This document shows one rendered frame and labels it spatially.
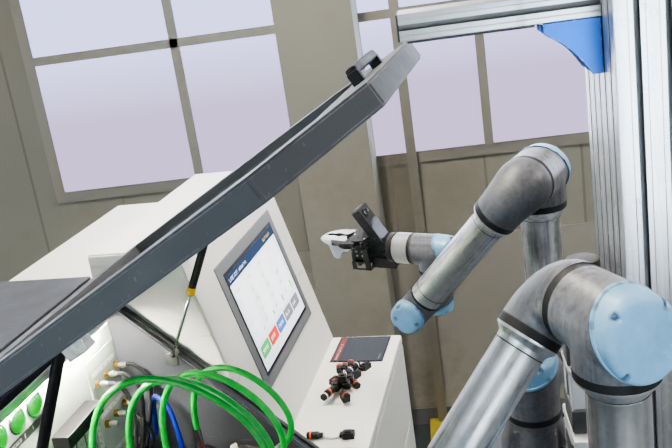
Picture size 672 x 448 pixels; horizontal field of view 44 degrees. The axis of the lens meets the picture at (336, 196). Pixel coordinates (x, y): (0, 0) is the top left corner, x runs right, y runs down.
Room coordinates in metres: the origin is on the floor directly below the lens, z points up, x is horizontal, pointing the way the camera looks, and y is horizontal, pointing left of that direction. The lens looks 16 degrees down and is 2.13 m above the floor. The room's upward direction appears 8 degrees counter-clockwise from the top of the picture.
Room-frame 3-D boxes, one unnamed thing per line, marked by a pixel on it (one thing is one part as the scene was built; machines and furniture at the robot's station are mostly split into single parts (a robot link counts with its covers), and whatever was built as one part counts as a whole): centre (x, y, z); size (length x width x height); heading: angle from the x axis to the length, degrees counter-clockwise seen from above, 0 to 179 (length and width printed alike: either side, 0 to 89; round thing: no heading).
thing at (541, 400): (1.62, -0.36, 1.20); 0.13 x 0.12 x 0.14; 147
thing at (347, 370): (2.12, 0.05, 1.01); 0.23 x 0.11 x 0.06; 166
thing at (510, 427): (1.61, -0.36, 1.09); 0.15 x 0.15 x 0.10
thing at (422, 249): (1.87, -0.21, 1.43); 0.11 x 0.08 x 0.09; 57
